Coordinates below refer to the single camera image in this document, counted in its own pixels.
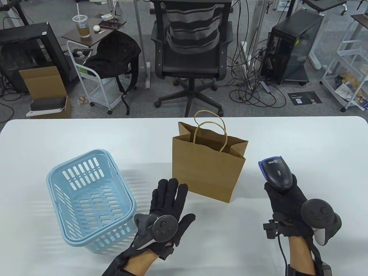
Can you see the person's left hand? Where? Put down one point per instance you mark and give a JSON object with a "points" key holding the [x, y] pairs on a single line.
{"points": [[169, 201]]}

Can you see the person's right hand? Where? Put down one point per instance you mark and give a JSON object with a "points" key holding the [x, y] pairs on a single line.
{"points": [[287, 201]]}

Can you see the black barcode scanner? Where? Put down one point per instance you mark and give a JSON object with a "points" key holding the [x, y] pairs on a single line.
{"points": [[277, 175]]}

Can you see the brown paper bag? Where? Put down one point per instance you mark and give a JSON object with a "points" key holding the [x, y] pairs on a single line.
{"points": [[207, 169]]}

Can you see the light blue plastic basket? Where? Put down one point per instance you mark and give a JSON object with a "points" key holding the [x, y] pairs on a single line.
{"points": [[95, 201]]}

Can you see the person's left forearm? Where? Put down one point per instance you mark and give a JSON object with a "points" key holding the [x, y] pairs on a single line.
{"points": [[135, 263]]}

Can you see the person's right forearm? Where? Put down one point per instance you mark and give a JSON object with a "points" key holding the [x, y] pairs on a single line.
{"points": [[300, 256]]}

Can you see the black left hand controller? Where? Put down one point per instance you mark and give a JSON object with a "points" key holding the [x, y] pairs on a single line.
{"points": [[164, 227]]}

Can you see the black hand controller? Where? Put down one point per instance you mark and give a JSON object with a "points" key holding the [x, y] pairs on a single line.
{"points": [[164, 227], [319, 214]]}

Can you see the black right hand controller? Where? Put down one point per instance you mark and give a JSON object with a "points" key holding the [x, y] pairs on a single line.
{"points": [[319, 214]]}

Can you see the black leaflet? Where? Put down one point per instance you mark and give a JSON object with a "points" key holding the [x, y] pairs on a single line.
{"points": [[307, 97]]}

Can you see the white printed paper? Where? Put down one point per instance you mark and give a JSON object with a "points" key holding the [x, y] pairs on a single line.
{"points": [[343, 91]]}

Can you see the white rolling cart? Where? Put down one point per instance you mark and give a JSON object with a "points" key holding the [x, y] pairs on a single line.
{"points": [[100, 95]]}

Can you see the crumpled snack wrapper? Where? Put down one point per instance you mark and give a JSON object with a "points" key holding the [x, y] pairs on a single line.
{"points": [[82, 100]]}

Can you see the black mesh office chair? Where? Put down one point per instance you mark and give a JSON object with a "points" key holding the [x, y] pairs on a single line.
{"points": [[189, 63]]}

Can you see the black computer tower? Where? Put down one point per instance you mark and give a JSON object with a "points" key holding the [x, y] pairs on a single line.
{"points": [[296, 51]]}

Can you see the black backpack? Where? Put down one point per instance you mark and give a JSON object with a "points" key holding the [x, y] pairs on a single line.
{"points": [[115, 54]]}

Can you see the white desk leg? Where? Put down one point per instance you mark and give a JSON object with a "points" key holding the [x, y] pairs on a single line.
{"points": [[256, 34], [140, 34]]}

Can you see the open cardboard box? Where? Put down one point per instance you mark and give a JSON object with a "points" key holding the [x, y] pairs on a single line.
{"points": [[43, 83]]}

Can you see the small brown side table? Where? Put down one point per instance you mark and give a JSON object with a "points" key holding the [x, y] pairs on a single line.
{"points": [[95, 37]]}

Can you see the dark red notebook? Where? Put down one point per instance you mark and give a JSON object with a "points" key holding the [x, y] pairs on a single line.
{"points": [[110, 25]]}

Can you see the plastic iced drink cup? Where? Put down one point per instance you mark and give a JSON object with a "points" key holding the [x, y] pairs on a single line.
{"points": [[83, 28]]}

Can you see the small snack packet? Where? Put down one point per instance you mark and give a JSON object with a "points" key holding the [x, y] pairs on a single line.
{"points": [[107, 16]]}

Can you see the dark wooden desk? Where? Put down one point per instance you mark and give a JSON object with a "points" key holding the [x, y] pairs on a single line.
{"points": [[362, 20]]}

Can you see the black cabinet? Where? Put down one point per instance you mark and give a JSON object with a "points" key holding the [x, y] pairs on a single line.
{"points": [[23, 31]]}

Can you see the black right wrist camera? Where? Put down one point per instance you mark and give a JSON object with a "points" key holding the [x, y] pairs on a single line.
{"points": [[270, 228]]}

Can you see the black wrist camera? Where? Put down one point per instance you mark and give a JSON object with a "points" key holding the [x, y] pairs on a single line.
{"points": [[166, 251], [270, 228]]}

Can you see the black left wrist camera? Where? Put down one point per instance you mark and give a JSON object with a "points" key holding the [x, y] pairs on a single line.
{"points": [[166, 251]]}

